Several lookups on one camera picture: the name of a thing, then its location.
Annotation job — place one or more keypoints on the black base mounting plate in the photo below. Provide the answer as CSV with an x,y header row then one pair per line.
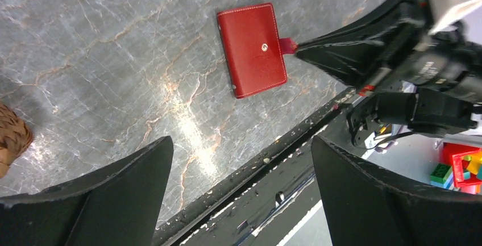
x,y
259,203

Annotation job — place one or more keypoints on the red leather card holder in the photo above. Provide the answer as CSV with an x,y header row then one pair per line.
x,y
253,49

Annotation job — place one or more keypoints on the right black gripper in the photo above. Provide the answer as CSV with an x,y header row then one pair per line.
x,y
446,62

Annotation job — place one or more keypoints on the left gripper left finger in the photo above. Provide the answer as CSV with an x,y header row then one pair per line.
x,y
118,204

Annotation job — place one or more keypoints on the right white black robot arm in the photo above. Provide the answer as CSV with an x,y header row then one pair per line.
x,y
423,111

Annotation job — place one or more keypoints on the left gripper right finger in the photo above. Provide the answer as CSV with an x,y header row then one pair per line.
x,y
366,204

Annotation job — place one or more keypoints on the brown woven divided basket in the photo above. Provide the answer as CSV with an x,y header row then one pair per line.
x,y
16,137

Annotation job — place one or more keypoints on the colourful toy block pile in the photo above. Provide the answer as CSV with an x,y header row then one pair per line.
x,y
459,168

